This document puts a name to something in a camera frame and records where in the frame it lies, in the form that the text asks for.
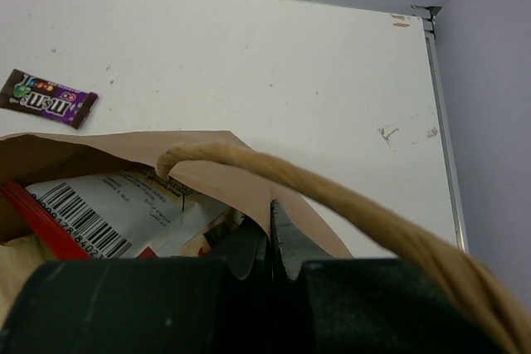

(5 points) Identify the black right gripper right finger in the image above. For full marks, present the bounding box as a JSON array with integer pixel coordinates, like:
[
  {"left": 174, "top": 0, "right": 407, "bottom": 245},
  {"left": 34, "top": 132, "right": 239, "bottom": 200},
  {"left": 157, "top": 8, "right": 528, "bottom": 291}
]
[{"left": 270, "top": 201, "right": 502, "bottom": 353}]

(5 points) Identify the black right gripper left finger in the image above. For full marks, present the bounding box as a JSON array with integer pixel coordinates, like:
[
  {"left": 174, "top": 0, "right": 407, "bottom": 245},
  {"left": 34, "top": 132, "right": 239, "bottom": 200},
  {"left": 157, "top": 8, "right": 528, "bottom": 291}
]
[{"left": 1, "top": 221, "right": 272, "bottom": 353}]

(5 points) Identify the brown paper bag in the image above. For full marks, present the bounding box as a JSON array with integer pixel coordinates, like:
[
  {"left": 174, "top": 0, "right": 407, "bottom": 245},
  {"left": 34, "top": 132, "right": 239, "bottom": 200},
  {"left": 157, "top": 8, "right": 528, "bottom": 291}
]
[{"left": 1, "top": 131, "right": 530, "bottom": 353}]

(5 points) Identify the red snack bag with barcode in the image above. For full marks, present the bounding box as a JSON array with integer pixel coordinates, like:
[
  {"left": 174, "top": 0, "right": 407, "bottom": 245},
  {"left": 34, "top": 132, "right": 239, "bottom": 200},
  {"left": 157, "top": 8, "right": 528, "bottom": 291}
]
[{"left": 1, "top": 169, "right": 241, "bottom": 259}]

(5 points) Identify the red and beige snack bag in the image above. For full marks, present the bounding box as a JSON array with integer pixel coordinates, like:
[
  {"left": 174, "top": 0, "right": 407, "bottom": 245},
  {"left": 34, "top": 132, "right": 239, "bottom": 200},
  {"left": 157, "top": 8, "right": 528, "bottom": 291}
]
[{"left": 0, "top": 235, "right": 56, "bottom": 322}]

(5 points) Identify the aluminium table edge frame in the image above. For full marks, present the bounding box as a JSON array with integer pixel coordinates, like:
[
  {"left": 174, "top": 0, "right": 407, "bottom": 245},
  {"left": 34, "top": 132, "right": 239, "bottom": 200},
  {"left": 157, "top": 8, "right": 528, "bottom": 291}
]
[{"left": 410, "top": 5, "right": 469, "bottom": 253}]

